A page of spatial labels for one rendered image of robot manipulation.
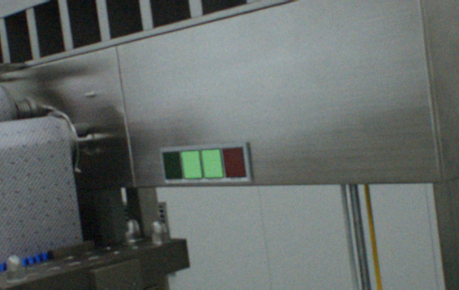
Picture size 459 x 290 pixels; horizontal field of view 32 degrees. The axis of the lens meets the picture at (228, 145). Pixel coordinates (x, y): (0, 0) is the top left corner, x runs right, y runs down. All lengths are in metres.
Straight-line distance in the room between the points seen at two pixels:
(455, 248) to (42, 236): 0.82
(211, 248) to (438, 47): 4.19
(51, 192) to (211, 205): 3.54
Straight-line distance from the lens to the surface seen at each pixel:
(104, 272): 1.53
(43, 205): 1.70
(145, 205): 2.00
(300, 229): 4.67
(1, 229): 1.66
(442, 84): 1.20
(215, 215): 5.19
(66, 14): 1.88
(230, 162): 1.45
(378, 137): 1.23
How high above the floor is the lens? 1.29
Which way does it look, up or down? 3 degrees down
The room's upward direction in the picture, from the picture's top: 8 degrees counter-clockwise
